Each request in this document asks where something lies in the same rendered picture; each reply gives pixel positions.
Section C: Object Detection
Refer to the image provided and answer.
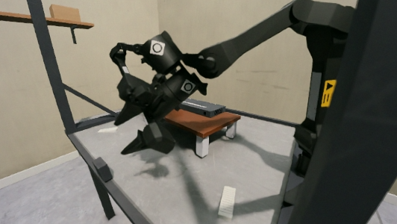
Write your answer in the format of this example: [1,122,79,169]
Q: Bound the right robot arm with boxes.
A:
[116,0,355,178]

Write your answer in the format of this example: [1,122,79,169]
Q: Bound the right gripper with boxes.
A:
[114,82,182,155]

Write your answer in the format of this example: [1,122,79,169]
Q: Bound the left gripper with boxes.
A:
[151,69,177,84]

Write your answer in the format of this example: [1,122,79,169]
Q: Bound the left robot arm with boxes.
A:
[109,43,151,76]

